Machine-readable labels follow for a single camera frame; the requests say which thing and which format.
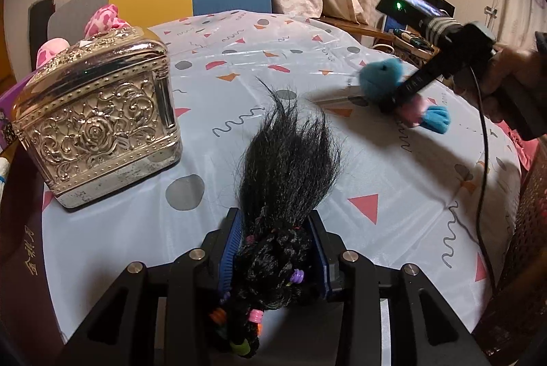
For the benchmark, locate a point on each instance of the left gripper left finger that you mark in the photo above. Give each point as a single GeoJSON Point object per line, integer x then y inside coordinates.
{"type": "Point", "coordinates": [231, 236]}

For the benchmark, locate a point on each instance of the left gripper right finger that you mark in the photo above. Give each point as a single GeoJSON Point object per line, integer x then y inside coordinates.
{"type": "Point", "coordinates": [320, 261]}

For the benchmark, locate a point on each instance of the black doll hair wig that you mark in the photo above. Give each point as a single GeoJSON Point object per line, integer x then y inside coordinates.
{"type": "Point", "coordinates": [289, 167]}

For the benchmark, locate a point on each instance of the small blue plush toy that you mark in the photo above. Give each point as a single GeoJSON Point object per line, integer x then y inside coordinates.
{"type": "Point", "coordinates": [382, 83]}

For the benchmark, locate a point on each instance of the person right hand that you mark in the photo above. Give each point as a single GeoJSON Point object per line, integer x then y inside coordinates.
{"type": "Point", "coordinates": [527, 67]}

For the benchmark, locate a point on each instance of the wooden side table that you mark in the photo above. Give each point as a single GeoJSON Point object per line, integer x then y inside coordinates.
{"type": "Point", "coordinates": [367, 31]}

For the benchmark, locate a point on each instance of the patterned white tablecloth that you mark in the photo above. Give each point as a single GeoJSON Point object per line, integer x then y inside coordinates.
{"type": "Point", "coordinates": [403, 194]}

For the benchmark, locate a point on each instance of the ornate silver tissue box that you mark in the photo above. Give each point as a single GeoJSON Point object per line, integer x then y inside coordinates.
{"type": "Point", "coordinates": [99, 116]}

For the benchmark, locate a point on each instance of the gold tray box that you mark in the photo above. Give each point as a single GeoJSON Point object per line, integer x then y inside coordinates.
{"type": "Point", "coordinates": [28, 320]}

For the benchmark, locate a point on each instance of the purple cardboard box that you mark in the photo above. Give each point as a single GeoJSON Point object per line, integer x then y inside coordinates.
{"type": "Point", "coordinates": [7, 101]}

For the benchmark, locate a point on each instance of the pink spotted plush toy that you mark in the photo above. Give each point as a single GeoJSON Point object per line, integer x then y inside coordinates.
{"type": "Point", "coordinates": [103, 20]}

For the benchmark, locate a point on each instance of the rolled black mat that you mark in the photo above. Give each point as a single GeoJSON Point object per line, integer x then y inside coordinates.
{"type": "Point", "coordinates": [39, 14]}

